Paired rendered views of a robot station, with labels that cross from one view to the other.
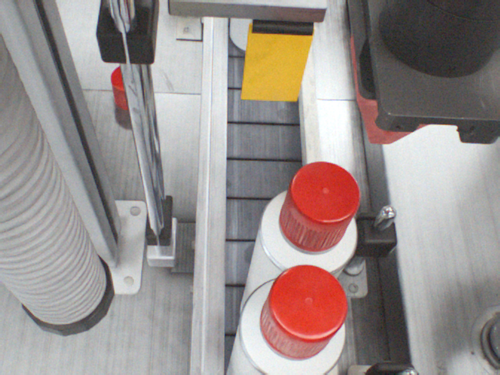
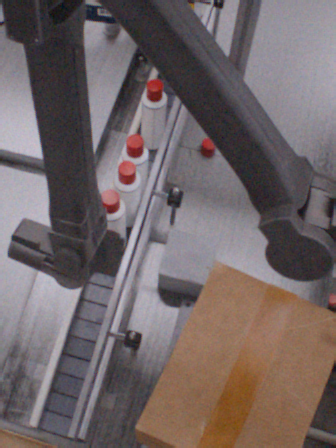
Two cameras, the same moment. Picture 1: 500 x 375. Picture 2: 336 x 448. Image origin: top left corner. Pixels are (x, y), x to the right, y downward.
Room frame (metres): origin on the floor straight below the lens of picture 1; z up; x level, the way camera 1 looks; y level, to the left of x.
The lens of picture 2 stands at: (1.07, 0.31, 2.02)
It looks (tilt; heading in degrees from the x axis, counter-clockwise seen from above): 65 degrees down; 199
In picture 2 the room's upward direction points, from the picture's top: 6 degrees clockwise
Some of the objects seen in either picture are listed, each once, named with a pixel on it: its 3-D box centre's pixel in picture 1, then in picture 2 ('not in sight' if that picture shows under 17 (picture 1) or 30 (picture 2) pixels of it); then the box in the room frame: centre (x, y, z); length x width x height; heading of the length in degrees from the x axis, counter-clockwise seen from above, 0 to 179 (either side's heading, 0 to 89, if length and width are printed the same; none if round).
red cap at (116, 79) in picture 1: (129, 86); (208, 147); (0.34, 0.14, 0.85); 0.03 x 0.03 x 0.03
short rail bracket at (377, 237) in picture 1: (368, 240); (142, 58); (0.19, -0.10, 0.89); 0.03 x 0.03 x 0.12; 9
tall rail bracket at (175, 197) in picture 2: not in sight; (163, 205); (0.55, 0.12, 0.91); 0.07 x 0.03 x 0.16; 99
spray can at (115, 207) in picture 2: not in sight; (112, 221); (0.66, 0.05, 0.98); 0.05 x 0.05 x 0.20
